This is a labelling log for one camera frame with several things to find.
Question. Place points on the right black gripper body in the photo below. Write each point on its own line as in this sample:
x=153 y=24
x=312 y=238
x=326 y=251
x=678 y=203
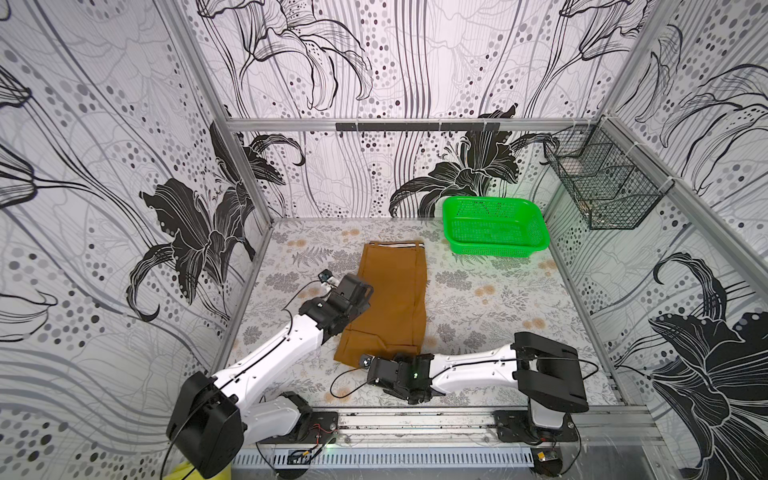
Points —
x=379 y=369

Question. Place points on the brown long pants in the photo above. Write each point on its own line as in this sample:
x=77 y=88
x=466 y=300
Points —
x=396 y=321

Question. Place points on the green plastic basket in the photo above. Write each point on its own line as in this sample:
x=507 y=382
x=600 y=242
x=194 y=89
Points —
x=490 y=226

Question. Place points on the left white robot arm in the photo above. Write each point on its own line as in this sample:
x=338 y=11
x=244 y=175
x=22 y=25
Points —
x=215 y=415

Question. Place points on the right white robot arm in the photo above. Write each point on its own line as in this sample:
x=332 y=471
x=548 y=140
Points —
x=547 y=372

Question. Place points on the slotted cable duct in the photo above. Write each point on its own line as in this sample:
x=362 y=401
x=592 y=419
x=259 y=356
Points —
x=392 y=458

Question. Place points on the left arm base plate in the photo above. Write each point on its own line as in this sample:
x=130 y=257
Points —
x=313 y=428

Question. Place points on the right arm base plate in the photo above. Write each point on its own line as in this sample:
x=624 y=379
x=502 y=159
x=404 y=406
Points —
x=534 y=427

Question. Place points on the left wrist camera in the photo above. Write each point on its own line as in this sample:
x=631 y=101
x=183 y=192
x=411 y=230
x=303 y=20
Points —
x=327 y=278

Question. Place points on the aluminium front rail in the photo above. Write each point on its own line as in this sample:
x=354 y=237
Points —
x=443 y=426

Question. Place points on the black wire basket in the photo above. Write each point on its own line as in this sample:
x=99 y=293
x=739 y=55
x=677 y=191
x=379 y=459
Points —
x=603 y=176

